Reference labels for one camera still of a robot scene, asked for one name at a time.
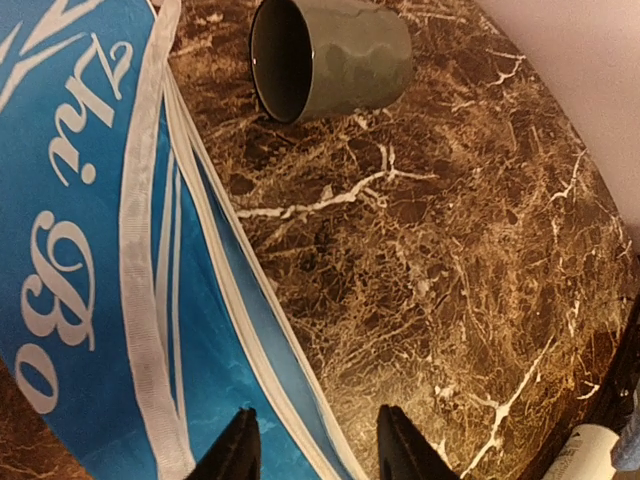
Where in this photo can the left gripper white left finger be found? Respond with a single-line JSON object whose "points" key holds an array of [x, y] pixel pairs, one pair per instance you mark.
{"points": [[236, 453]]}

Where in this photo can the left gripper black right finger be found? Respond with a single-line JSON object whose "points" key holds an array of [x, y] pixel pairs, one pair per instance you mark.
{"points": [[403, 451]]}

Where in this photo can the blue racket cover bag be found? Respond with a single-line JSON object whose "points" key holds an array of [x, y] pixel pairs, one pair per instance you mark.
{"points": [[135, 317]]}

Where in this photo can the white shuttlecock tube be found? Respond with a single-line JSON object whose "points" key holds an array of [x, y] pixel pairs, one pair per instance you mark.
{"points": [[586, 455]]}

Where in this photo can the grey tube cap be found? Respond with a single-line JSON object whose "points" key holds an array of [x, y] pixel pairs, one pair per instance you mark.
{"points": [[313, 59]]}

